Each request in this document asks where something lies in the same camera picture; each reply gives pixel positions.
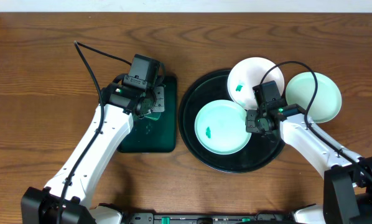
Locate mint plate front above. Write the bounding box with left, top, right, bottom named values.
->
left=194, top=100, right=251, bottom=155

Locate mint plate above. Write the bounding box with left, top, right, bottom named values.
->
left=194, top=100, right=251, bottom=155
left=286, top=72, right=342, bottom=123

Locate green sponge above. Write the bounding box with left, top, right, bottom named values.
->
left=145, top=112, right=161, bottom=121

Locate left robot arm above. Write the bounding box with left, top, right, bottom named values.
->
left=21, top=82, right=165, bottom=223

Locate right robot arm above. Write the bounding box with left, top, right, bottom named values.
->
left=246, top=100, right=372, bottom=223

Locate black round tray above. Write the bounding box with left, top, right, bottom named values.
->
left=178, top=69, right=285, bottom=173

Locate black rectangular tray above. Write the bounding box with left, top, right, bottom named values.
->
left=117, top=77, right=177, bottom=153

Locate white plate with green stain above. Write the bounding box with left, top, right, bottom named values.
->
left=227, top=57, right=276, bottom=110

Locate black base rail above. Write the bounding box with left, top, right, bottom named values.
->
left=89, top=203, right=327, bottom=224

